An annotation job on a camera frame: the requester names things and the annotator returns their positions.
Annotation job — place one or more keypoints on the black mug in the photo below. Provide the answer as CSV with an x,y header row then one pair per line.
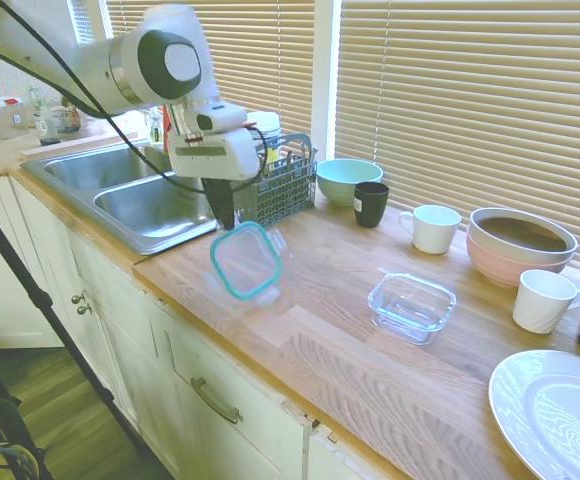
x,y
370,205

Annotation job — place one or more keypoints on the pink bowl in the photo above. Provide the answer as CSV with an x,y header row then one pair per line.
x,y
500,272

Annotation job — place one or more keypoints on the white wipes canister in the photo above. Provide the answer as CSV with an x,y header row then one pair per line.
x,y
270,130

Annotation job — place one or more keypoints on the wide beige window blind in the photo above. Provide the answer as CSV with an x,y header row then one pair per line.
x,y
470,100

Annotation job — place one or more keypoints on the black camera tripod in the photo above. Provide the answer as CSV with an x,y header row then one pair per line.
x,y
40,299

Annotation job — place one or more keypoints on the stainless steel sink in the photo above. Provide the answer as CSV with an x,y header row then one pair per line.
x,y
145,210

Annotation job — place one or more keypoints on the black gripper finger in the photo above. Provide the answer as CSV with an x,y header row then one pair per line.
x,y
226,205
213,197

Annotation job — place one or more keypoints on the clear lid with teal seal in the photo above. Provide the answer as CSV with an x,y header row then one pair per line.
x,y
245,260

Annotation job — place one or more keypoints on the white kitchen cabinet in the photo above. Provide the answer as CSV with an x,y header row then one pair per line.
x,y
120,325

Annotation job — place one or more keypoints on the metal cutlery piece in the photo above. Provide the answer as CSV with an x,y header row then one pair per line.
x,y
290,160
309,154

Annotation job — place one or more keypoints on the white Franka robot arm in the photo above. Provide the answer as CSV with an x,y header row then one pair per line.
x,y
120,65

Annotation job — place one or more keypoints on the long wooden board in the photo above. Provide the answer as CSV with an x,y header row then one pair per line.
x,y
80,142

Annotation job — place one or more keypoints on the tall white cup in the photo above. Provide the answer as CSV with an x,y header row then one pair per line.
x,y
540,305

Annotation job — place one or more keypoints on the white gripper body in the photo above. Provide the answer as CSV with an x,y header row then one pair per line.
x,y
215,157

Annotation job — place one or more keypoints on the beige blind behind sink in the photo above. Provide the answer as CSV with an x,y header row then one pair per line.
x,y
270,60

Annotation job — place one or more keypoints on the round metal cabinet knob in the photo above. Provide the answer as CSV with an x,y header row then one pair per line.
x,y
78,299
84,309

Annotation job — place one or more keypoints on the small white window blind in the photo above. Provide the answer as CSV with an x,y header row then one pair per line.
x,y
82,20

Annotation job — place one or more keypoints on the grey bowl brown inside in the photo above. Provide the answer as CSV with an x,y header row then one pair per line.
x,y
520,227

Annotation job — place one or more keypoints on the grey plastic cutlery basket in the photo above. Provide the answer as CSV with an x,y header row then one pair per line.
x,y
285,195

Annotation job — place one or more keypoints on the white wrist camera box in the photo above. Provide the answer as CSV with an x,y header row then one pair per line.
x,y
220,120

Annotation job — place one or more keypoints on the wide white mug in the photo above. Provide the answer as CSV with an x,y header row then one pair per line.
x,y
435,230

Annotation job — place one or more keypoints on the small clear bottle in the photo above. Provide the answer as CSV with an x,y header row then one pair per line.
x,y
154,131

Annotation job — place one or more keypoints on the square glass food container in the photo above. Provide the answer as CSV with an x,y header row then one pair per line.
x,y
410,310

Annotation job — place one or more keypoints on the mint green bowl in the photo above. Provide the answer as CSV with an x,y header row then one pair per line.
x,y
340,185

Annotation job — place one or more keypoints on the white dinner plate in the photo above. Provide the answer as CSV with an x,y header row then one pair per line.
x,y
545,415

